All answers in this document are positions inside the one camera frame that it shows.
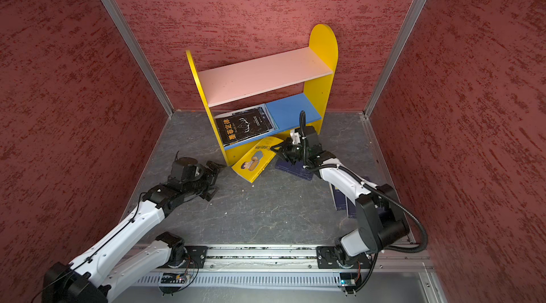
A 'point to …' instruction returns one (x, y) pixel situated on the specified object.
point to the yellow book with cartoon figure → (256, 158)
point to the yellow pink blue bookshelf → (271, 97)
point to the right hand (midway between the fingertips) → (268, 153)
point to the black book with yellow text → (243, 124)
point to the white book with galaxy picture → (266, 112)
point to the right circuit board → (348, 279)
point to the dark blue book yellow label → (296, 168)
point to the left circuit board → (173, 278)
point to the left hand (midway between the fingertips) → (225, 179)
